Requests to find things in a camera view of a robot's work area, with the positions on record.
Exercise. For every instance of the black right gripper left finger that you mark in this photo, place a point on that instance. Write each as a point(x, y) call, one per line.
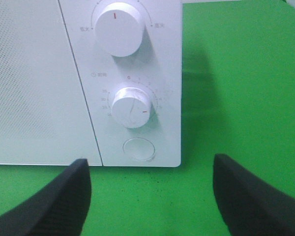
point(58, 209)

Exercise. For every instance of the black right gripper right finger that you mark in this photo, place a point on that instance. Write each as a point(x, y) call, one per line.
point(248, 205)

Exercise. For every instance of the white microwave door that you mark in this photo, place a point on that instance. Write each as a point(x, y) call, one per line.
point(44, 118)

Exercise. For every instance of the round white door button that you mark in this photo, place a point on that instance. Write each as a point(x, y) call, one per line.
point(139, 149)

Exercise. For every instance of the white microwave knob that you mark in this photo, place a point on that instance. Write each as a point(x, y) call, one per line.
point(131, 107)
point(119, 29)

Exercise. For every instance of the green table mat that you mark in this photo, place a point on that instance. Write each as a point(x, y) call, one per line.
point(237, 98)

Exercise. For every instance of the white microwave oven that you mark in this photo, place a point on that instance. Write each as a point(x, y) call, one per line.
point(154, 68)

